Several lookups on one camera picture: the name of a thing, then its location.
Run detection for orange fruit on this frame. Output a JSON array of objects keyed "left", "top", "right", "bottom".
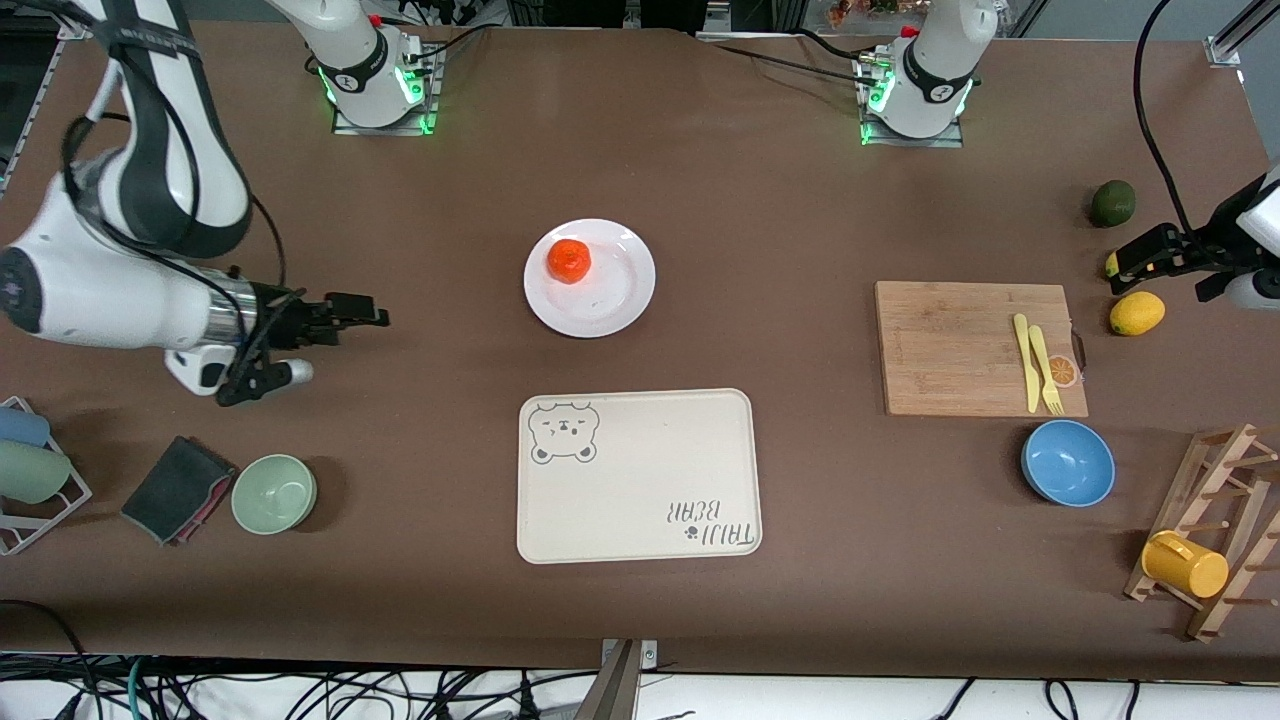
[{"left": 546, "top": 239, "right": 592, "bottom": 285}]

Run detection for white round plate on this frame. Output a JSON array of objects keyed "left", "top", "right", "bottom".
[{"left": 523, "top": 218, "right": 657, "bottom": 339}]

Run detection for dark green avocado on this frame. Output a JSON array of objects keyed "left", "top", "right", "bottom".
[{"left": 1089, "top": 179, "right": 1138, "bottom": 229}]

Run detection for yellow plastic fork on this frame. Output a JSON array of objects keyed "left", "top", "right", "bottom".
[{"left": 1028, "top": 324, "right": 1065, "bottom": 416}]

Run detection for yellow plastic knife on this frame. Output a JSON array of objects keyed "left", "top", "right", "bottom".
[{"left": 1013, "top": 313, "right": 1042, "bottom": 414}]

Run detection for pale green bowl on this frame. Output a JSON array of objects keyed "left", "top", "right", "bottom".
[{"left": 230, "top": 454, "right": 319, "bottom": 536}]

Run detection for dark grey folded cloth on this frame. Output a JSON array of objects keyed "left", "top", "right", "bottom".
[{"left": 120, "top": 435, "right": 239, "bottom": 547}]

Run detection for wooden cutting board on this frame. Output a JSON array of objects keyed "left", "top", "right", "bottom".
[{"left": 875, "top": 281, "right": 1090, "bottom": 419}]

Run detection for blue bowl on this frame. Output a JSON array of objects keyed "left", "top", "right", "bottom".
[{"left": 1020, "top": 419, "right": 1117, "bottom": 509}]

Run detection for wooden peg drying rack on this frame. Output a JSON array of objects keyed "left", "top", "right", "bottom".
[{"left": 1123, "top": 423, "right": 1280, "bottom": 644}]

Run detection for pale blue cup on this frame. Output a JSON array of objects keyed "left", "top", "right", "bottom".
[{"left": 0, "top": 405, "right": 51, "bottom": 448}]

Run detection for pale green cup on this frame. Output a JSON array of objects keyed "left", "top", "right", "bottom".
[{"left": 0, "top": 440, "right": 73, "bottom": 505}]

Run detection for yellow mug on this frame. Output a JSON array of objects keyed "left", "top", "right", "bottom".
[{"left": 1140, "top": 530, "right": 1230, "bottom": 600}]

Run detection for cream tray with bear print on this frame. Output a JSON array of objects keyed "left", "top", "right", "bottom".
[{"left": 516, "top": 388, "right": 763, "bottom": 566}]

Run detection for black equipment box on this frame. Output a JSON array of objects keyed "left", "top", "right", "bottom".
[{"left": 505, "top": 0, "right": 701, "bottom": 31}]

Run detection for grey metal bar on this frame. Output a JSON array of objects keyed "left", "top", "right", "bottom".
[{"left": 575, "top": 640, "right": 643, "bottom": 720}]

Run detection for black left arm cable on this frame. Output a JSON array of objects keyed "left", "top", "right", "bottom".
[{"left": 1133, "top": 0, "right": 1196, "bottom": 241}]

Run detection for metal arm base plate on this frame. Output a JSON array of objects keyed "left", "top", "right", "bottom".
[
  {"left": 330, "top": 40, "right": 446, "bottom": 137},
  {"left": 858, "top": 50, "right": 967, "bottom": 149}
]

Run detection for aluminium frame profile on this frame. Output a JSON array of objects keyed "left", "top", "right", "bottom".
[
  {"left": 30, "top": 20, "right": 101, "bottom": 111},
  {"left": 1205, "top": 0, "right": 1280, "bottom": 69}
]

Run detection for black base cable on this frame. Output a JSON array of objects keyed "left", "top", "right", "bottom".
[
  {"left": 405, "top": 20, "right": 496, "bottom": 76},
  {"left": 700, "top": 40, "right": 881, "bottom": 86}
]

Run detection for white wire cup rack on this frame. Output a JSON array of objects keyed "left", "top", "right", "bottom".
[{"left": 0, "top": 395, "right": 94, "bottom": 557}]

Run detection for metal table bracket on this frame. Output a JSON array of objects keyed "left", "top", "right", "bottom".
[{"left": 600, "top": 638, "right": 661, "bottom": 669}]

